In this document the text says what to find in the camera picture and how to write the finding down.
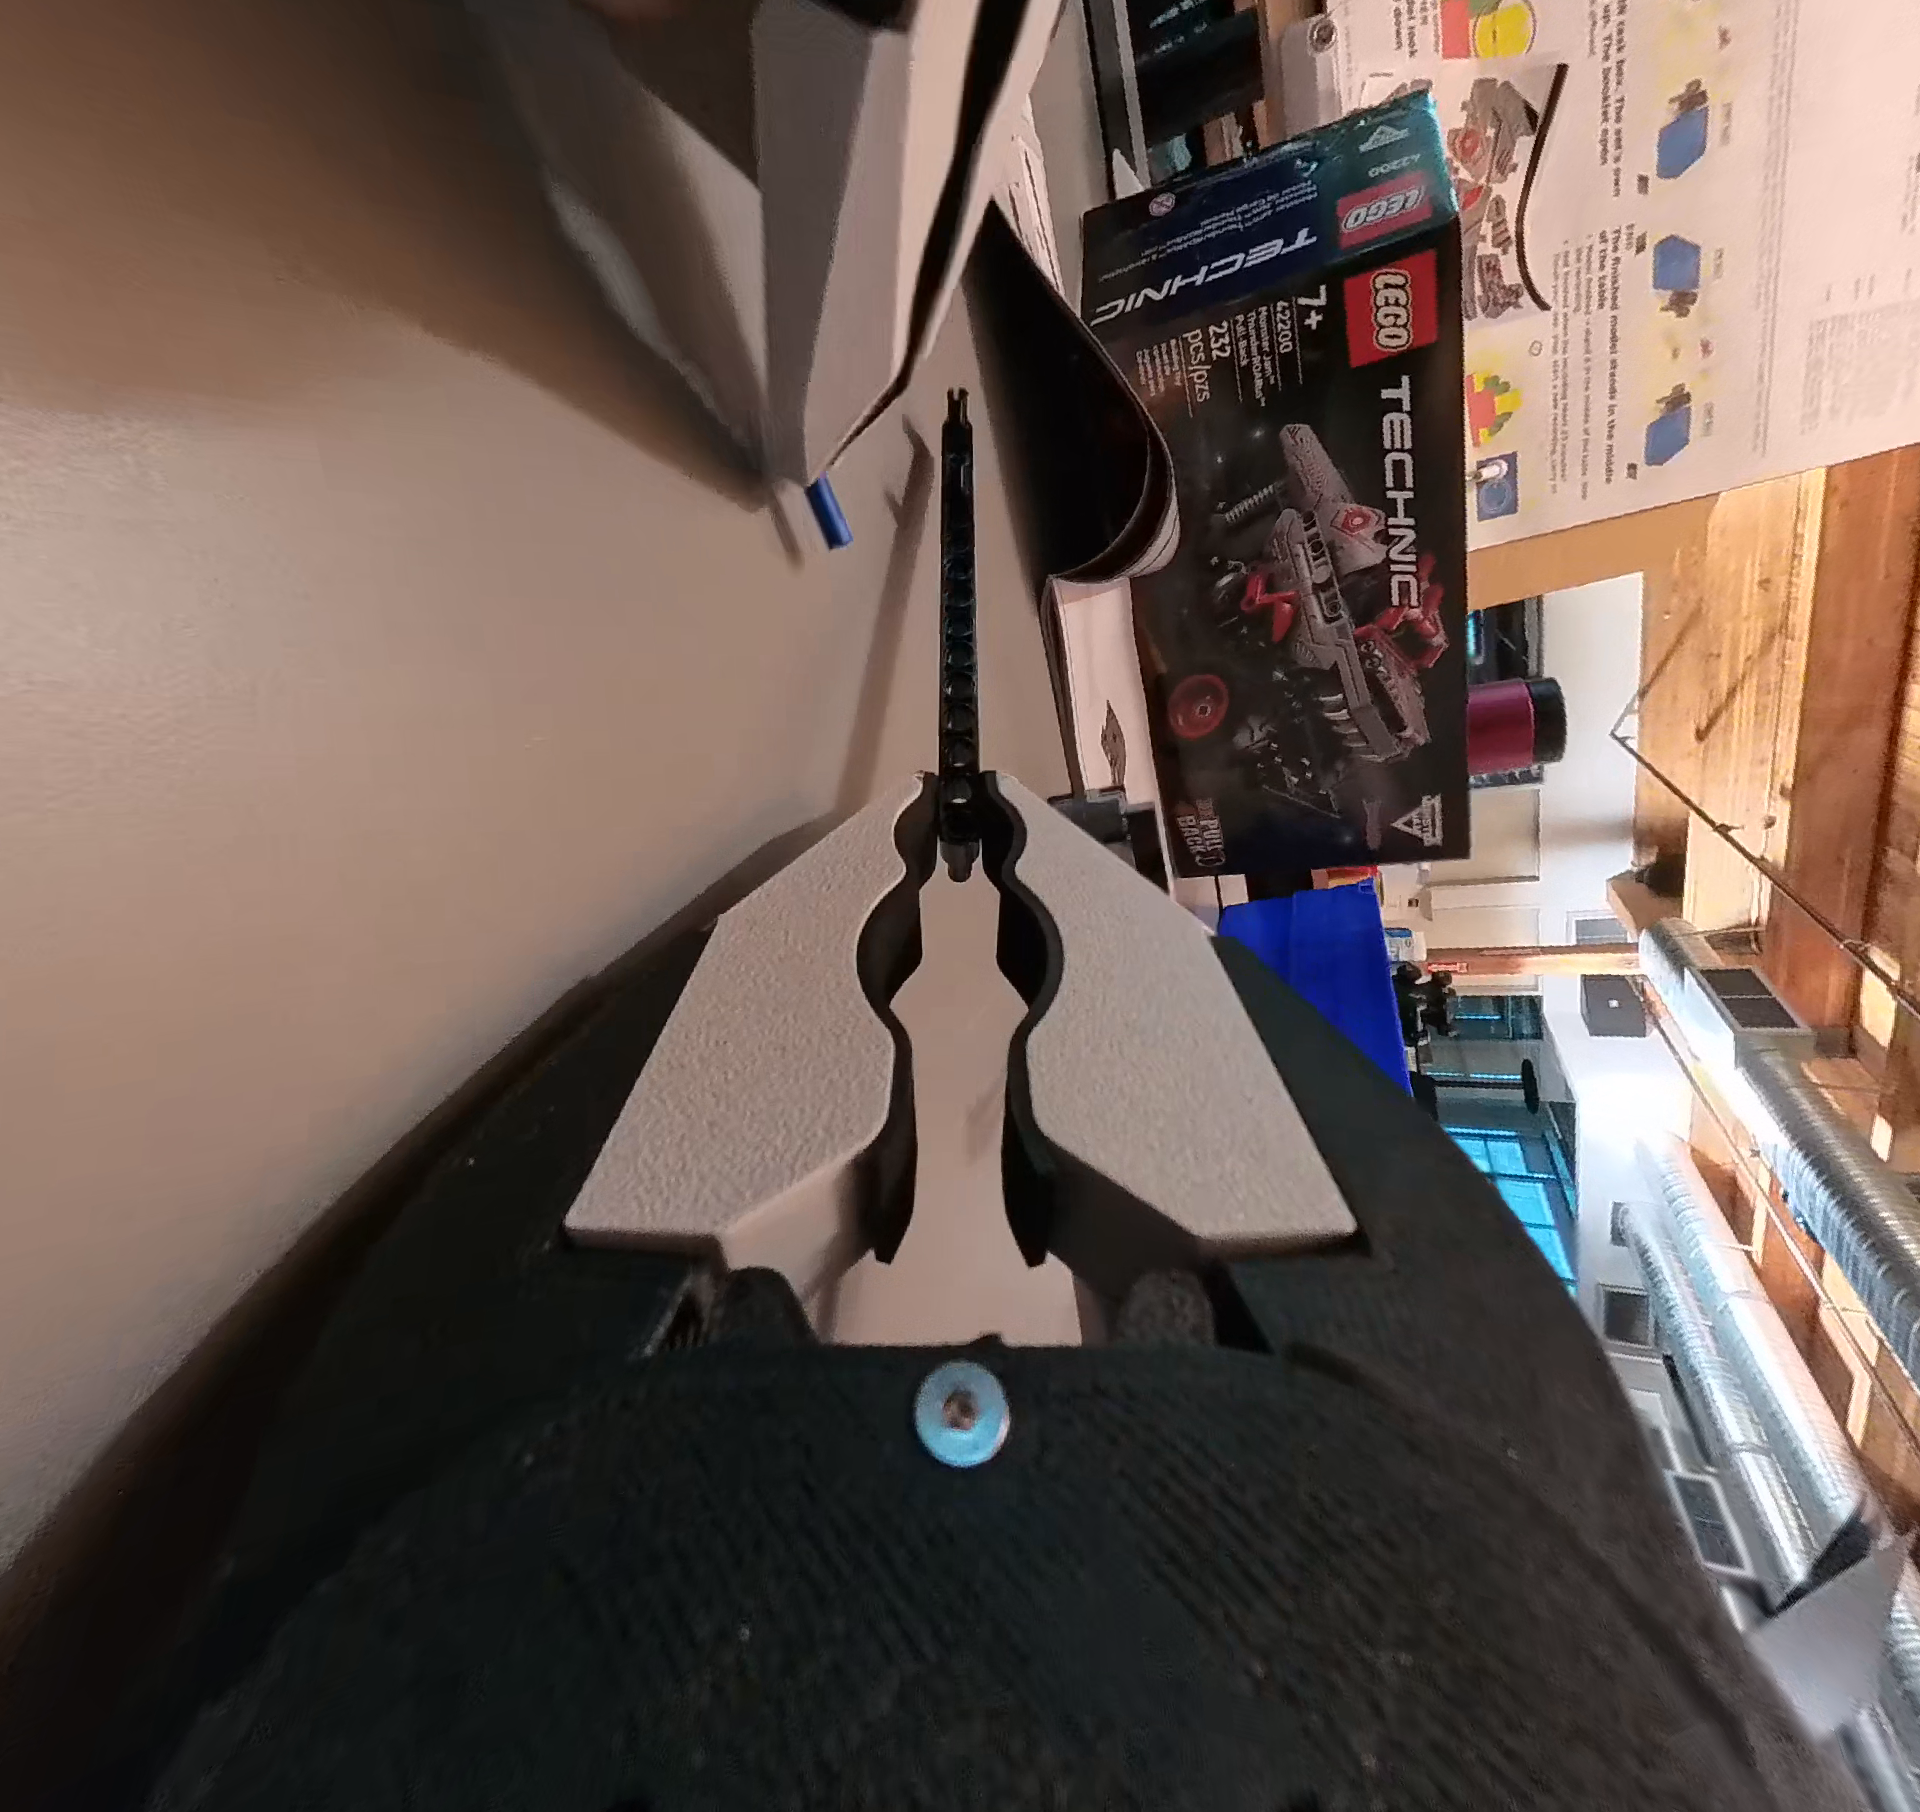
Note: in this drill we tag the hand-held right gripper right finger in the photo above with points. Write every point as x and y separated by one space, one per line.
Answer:
1186 1092

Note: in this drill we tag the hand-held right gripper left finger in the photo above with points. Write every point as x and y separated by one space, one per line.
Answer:
720 1092

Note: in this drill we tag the dark red tumbler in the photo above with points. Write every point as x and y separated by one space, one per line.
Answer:
1516 729

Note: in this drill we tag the long black toy beam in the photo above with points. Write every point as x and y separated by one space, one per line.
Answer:
956 612

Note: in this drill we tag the black toy set box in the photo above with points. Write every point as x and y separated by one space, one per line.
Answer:
1320 494

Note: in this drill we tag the white instruction booklet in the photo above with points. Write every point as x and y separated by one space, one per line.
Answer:
1091 642

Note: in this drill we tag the white instruction poster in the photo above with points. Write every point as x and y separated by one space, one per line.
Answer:
1724 193

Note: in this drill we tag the blue toy pin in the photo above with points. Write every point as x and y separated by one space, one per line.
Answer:
828 515

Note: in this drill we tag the blue plastic bin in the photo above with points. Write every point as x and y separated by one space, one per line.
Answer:
1304 957

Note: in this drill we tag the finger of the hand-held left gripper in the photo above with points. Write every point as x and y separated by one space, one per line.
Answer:
659 193
871 193

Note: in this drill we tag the silver spiral ventilation duct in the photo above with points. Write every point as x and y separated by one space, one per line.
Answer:
1799 1152
1724 1361

